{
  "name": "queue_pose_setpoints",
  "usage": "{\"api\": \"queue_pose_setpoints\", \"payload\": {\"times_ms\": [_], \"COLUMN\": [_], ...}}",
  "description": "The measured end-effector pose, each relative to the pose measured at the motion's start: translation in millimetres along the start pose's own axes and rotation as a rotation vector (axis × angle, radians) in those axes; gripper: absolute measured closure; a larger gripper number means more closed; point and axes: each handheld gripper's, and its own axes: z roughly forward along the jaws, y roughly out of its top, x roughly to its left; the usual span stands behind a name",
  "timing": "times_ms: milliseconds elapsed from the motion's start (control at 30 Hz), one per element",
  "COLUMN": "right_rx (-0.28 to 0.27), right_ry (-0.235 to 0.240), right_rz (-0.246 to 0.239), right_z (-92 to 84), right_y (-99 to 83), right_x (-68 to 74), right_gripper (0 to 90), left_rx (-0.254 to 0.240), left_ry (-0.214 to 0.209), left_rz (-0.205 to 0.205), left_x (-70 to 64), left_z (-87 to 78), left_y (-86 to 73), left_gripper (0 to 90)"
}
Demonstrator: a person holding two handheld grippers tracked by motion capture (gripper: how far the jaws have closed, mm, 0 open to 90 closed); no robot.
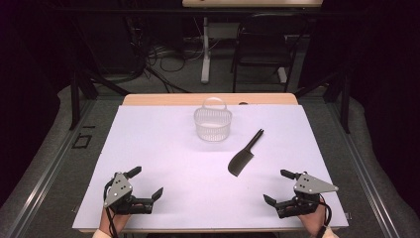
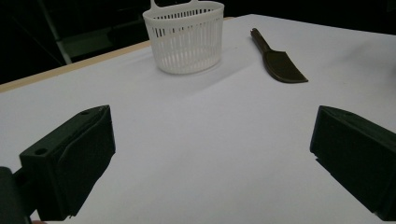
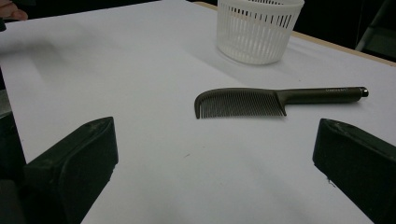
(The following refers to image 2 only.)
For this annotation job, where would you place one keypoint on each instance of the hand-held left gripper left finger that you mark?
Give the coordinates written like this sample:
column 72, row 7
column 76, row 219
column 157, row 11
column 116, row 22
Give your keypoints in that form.
column 71, row 165

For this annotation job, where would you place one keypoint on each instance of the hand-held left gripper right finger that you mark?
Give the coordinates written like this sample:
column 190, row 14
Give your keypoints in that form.
column 355, row 149

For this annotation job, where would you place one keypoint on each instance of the dark brown comb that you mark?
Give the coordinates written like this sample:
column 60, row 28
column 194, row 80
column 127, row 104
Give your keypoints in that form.
column 280, row 67

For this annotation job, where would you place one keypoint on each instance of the white plastic slotted basket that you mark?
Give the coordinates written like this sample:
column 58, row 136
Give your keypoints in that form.
column 186, row 46

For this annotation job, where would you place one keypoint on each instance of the grey metal stand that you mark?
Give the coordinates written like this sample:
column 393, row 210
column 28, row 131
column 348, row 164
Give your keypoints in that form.
column 60, row 46

